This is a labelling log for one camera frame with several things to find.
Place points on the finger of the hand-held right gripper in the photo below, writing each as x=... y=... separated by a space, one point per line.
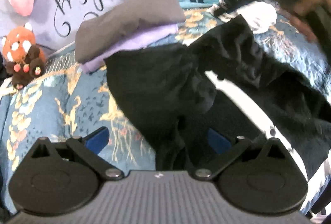
x=232 y=1

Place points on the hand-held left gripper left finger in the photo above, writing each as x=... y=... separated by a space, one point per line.
x=98 y=140

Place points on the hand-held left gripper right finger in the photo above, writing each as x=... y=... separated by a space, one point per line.
x=219 y=141

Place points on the black garment with white trim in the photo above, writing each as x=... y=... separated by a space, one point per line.
x=160 y=79

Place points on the person's right hand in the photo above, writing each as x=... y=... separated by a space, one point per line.
x=302 y=1

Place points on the white cloth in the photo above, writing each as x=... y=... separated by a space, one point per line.
x=261 y=17

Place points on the blue floral quilt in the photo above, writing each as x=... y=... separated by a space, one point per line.
x=51 y=115

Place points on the purple folded cloth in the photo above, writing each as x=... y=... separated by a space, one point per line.
x=134 y=42

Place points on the grey folded cloth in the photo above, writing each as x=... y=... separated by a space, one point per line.
x=129 y=19

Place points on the red panda plush toy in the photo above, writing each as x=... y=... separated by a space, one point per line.
x=23 y=55

